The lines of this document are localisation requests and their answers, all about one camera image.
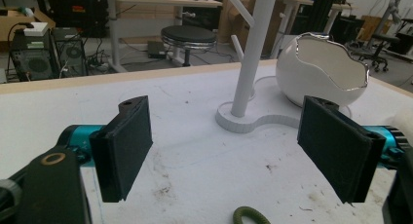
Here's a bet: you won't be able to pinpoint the white flat box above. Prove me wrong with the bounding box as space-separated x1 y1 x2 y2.
22 21 50 37

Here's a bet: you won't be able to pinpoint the green ring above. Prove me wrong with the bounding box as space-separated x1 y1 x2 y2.
232 205 272 224

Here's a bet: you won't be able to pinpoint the tangle of black cables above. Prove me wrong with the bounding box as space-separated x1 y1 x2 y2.
87 38 113 70

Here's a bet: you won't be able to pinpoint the cardboard box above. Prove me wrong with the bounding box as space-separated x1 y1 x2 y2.
0 8 56 52
359 15 394 42

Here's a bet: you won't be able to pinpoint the brown cardboard boxes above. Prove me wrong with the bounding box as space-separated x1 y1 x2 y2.
220 0 277 55

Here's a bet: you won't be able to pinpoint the black office chair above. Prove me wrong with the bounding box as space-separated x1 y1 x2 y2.
349 32 402 73

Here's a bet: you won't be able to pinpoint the black computer tower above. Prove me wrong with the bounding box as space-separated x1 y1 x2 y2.
9 32 59 82
52 27 89 78

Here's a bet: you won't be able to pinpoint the white tree-shaped stand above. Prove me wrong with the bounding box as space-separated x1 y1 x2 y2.
214 0 301 134

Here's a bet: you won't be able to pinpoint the wooden desk with white legs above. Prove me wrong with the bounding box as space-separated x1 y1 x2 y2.
101 0 223 74
276 0 355 59

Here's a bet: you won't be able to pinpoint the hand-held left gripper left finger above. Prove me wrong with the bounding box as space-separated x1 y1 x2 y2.
89 95 154 204

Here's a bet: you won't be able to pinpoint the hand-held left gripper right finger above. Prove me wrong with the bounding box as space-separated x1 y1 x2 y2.
296 95 388 204

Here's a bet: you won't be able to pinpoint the black round stool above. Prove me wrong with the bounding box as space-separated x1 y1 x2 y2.
160 24 218 67

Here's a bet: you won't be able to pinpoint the black metal frame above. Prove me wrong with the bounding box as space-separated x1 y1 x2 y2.
301 0 345 35

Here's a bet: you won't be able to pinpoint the white egg-shaped bowl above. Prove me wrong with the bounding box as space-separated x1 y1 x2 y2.
276 31 370 109

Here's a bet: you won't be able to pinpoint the black hard case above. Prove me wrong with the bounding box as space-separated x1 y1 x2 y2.
45 0 110 38

